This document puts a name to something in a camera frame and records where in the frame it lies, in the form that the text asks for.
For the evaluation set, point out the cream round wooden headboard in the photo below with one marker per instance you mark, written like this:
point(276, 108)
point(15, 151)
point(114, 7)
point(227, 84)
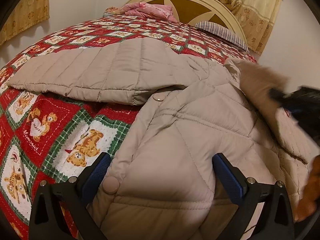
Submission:
point(192, 12)

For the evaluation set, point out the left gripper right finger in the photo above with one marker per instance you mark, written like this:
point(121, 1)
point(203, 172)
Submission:
point(275, 220)

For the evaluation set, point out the pink folded blanket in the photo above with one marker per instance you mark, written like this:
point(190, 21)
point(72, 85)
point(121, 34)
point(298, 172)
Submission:
point(146, 10)

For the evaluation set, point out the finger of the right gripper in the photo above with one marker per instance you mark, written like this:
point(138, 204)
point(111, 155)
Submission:
point(303, 105)

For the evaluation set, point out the beige quilted down jacket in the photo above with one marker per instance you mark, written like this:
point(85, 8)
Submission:
point(190, 109)

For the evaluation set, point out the person's hand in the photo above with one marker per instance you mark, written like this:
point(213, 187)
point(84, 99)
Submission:
point(307, 205)

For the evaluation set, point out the red teddy bear quilt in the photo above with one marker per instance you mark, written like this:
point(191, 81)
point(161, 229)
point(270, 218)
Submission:
point(39, 131)

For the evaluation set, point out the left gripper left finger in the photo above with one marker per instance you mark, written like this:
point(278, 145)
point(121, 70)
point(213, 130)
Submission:
point(47, 220)

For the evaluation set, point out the striped pillow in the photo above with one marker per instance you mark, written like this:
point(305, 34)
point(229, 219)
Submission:
point(222, 33)

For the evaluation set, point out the yellow side curtain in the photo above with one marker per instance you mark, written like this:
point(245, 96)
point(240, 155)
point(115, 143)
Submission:
point(26, 14)

